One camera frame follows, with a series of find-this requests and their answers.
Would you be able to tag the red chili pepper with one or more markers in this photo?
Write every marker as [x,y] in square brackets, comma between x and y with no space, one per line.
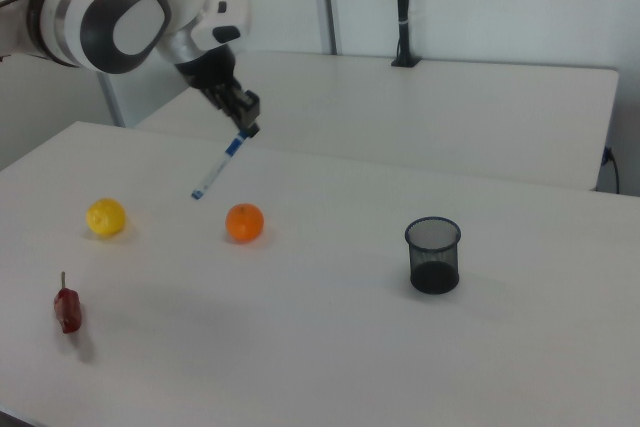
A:
[69,308]

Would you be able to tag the white side table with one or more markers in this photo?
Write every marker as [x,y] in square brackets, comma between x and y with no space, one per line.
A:
[400,112]

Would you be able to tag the tall black camera pole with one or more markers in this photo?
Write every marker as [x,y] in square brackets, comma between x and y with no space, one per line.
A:
[403,7]

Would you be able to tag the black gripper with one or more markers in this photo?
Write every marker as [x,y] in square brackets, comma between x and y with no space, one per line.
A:
[210,72]

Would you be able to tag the black mesh pen cup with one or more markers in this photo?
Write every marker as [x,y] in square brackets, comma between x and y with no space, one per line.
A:
[434,277]

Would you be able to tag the orange mandarin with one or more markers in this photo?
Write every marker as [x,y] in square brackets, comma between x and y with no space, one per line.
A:
[244,223]

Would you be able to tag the white marker pen blue cap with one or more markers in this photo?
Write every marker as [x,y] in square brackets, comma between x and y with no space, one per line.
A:
[220,167]

